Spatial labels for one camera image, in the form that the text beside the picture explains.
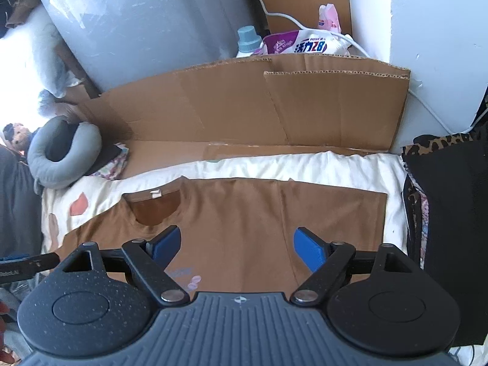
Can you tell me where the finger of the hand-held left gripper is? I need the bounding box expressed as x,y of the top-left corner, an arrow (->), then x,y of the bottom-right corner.
0,252 -> 62,286

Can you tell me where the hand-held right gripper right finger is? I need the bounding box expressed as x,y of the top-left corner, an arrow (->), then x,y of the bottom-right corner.
290,228 -> 416,306

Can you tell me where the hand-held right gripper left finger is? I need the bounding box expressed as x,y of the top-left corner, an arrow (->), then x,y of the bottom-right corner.
61,226 -> 190,306

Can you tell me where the brown printed t-shirt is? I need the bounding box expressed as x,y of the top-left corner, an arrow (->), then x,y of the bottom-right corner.
57,176 -> 388,294

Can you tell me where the cream bear print blanket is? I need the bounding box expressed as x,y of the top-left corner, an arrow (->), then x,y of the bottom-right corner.
40,150 -> 488,366

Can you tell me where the floral folded cloth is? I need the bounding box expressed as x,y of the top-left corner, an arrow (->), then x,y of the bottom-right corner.
91,143 -> 130,181

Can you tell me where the grey neck pillow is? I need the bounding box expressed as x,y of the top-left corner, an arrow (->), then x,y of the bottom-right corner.
27,115 -> 103,190

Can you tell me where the dark folded cloth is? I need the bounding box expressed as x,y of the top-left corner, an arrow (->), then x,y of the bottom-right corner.
88,143 -> 123,174

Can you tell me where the brown teddy bear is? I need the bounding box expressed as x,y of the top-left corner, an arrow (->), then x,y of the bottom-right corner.
3,123 -> 33,153

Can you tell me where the black folded garment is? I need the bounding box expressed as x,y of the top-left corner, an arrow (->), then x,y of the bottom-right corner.
402,133 -> 488,346

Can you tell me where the large cardboard sheet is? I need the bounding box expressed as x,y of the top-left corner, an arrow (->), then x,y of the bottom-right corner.
72,53 -> 411,180

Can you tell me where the grey translucent plastic bag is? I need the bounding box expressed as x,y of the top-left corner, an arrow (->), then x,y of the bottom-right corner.
37,89 -> 67,119

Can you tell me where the white purple laundry powder bag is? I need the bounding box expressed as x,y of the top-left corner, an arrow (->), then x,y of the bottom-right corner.
261,28 -> 351,57

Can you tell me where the detergent bottle with blue cap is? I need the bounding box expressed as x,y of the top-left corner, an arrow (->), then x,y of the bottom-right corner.
235,25 -> 264,59

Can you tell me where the grey plastic wrapped mattress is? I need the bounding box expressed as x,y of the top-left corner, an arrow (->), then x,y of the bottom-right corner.
26,0 -> 267,94

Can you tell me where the pink refill pouch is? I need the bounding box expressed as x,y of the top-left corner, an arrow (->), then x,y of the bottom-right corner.
318,4 -> 342,34

